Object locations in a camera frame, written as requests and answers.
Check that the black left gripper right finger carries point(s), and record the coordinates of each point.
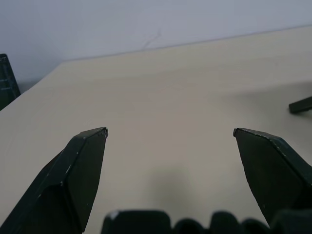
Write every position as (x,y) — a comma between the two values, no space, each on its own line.
(273,175)

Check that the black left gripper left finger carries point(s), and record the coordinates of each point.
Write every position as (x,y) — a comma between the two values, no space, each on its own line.
(73,175)

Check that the black whiteboard stand foot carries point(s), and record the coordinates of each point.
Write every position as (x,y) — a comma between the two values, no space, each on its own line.
(301,104)

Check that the dark plastic crate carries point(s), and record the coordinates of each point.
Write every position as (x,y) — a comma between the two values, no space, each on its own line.
(6,81)

